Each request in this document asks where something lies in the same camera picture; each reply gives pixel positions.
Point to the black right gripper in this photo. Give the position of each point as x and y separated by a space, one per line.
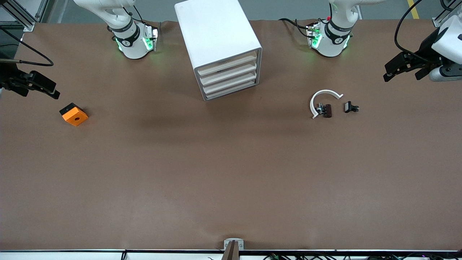
10 78

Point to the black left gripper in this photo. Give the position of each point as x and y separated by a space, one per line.
427 49

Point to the orange and black button box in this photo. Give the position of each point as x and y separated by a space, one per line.
75 116

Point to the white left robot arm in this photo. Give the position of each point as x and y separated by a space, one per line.
335 39

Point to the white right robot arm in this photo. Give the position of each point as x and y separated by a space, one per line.
126 43

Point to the white curved pipe clamp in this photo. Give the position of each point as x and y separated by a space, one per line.
326 91

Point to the brown table mat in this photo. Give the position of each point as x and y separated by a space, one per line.
216 180

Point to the aluminium frame profile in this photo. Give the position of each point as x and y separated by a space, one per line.
18 14
444 16

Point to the small black push button switch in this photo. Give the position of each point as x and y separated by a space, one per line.
349 107

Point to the grey metal bracket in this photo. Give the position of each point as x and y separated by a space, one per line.
234 241

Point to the brown wooden post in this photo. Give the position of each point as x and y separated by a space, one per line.
231 252

